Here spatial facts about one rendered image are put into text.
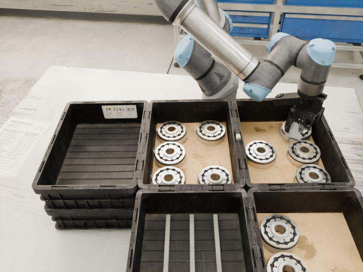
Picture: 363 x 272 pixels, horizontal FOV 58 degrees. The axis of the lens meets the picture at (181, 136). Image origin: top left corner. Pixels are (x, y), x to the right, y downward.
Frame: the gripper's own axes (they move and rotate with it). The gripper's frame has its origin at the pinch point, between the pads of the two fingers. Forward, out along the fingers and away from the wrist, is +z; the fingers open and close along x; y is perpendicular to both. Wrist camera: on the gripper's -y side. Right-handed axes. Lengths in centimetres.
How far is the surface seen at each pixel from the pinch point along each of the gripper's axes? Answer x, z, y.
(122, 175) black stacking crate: -52, 3, -28
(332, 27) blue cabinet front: 173, 41, -64
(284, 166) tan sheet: -12.2, 2.3, 6.3
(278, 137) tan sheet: -2.1, 2.3, -3.1
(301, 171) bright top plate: -12.8, -0.7, 12.2
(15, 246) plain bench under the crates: -89, 15, -39
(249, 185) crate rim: -33.6, -7.7, 7.1
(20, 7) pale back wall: 42, 74, -386
